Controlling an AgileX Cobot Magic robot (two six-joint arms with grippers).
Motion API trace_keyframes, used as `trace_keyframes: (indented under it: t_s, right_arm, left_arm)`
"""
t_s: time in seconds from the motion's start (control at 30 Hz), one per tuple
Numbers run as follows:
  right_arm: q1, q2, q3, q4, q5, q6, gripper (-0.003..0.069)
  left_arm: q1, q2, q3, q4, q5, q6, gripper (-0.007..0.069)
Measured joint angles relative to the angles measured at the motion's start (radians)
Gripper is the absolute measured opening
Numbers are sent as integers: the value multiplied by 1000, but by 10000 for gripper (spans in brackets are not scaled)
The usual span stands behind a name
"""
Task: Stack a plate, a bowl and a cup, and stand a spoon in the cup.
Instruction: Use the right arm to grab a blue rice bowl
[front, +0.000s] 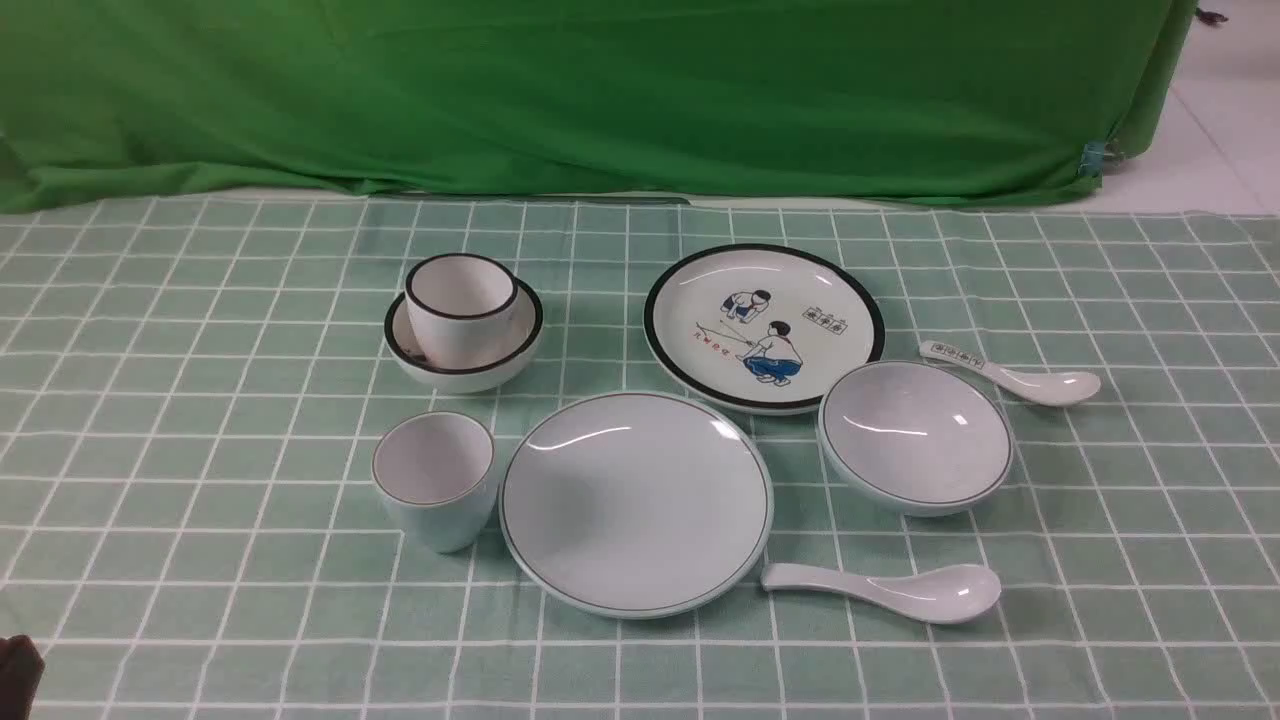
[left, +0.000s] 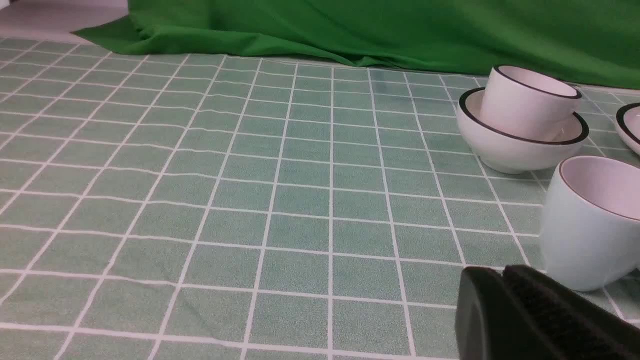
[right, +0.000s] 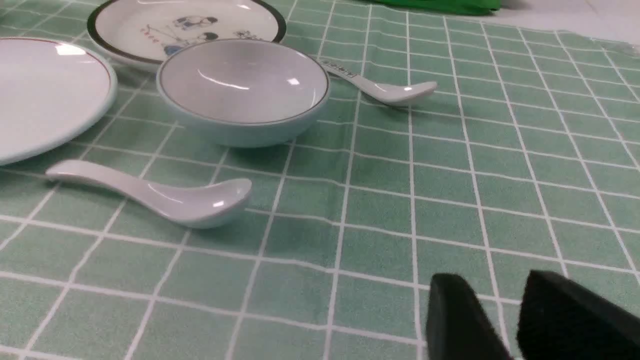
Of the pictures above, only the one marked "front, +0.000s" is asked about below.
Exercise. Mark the pale green cup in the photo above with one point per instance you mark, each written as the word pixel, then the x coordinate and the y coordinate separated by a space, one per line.
pixel 437 475

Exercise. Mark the dark object at corner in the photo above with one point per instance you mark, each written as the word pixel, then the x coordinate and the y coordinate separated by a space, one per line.
pixel 22 667

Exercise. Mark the white cup black rim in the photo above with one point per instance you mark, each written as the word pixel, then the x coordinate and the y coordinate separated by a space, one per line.
pixel 461 308

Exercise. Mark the white bowl black rim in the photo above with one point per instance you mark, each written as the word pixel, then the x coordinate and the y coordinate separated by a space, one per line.
pixel 519 348

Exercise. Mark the plain white spoon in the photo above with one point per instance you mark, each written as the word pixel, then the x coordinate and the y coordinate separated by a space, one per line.
pixel 943 596

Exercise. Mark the pale green plate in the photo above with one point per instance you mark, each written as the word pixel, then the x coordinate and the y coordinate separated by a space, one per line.
pixel 636 505

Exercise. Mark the blue clip on backdrop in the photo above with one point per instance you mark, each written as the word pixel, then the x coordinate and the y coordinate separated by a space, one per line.
pixel 1093 160

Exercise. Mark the illustrated plate black rim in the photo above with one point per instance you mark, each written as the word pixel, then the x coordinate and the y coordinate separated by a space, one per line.
pixel 761 329

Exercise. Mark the green backdrop cloth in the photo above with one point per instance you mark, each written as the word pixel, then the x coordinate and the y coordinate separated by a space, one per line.
pixel 968 104

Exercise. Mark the white spoon with print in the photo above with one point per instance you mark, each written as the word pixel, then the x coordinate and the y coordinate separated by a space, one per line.
pixel 1050 389

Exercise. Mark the pale green bowl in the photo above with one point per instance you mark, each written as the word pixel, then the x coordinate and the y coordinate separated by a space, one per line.
pixel 914 439

